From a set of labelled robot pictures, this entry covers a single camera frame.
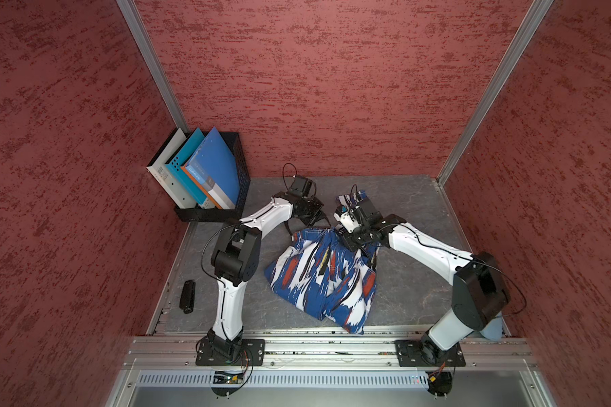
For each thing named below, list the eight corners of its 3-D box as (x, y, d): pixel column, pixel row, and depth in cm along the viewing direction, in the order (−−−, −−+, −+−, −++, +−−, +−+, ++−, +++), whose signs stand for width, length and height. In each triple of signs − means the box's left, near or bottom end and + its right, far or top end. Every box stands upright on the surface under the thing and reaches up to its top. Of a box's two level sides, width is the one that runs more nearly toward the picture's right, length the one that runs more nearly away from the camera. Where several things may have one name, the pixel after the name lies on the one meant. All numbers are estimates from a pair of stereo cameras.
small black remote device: (183, 314, 83) (178, 310, 80) (186, 285, 89) (182, 281, 86) (193, 312, 84) (189, 308, 80) (196, 283, 90) (192, 279, 86)
